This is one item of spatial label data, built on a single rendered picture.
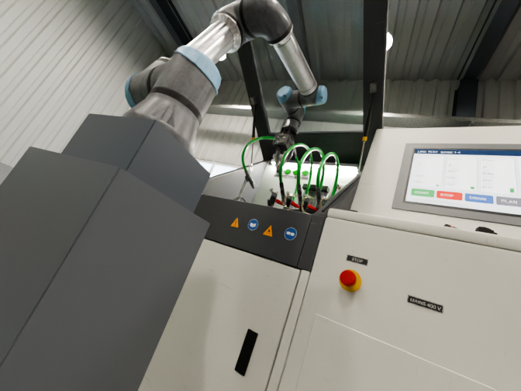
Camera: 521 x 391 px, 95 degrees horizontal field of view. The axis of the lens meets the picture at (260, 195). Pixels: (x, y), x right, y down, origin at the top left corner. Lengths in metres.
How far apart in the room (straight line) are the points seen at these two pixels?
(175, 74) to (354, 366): 0.70
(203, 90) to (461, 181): 0.88
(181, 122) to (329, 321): 0.54
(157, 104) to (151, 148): 0.12
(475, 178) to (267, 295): 0.79
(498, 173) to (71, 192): 1.13
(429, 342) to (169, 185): 0.58
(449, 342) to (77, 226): 0.65
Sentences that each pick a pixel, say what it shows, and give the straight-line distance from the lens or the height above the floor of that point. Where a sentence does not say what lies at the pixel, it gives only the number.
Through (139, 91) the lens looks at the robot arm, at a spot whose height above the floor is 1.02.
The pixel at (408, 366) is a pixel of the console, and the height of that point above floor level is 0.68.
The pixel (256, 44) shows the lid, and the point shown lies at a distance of 1.48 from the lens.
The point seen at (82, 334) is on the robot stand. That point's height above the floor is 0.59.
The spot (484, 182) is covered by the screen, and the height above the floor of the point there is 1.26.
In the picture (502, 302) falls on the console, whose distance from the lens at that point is 0.67.
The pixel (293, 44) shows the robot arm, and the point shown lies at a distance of 0.97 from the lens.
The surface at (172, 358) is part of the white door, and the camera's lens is 0.89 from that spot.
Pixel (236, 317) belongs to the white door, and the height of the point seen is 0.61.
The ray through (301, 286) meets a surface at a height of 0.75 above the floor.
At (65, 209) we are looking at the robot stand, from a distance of 0.40.
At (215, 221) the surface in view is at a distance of 0.88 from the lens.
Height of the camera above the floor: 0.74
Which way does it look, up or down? 17 degrees up
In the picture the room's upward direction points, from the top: 21 degrees clockwise
